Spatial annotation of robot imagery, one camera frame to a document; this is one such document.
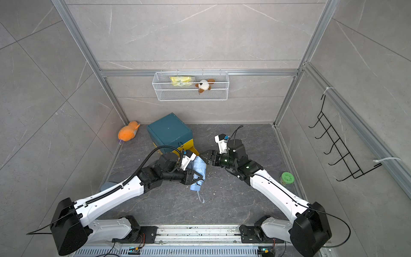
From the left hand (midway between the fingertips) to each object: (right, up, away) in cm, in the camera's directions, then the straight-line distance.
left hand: (202, 175), depth 72 cm
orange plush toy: (-52, +20, +34) cm, 65 cm away
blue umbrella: (-2, +5, -1) cm, 5 cm away
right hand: (+1, +9, +2) cm, 9 cm away
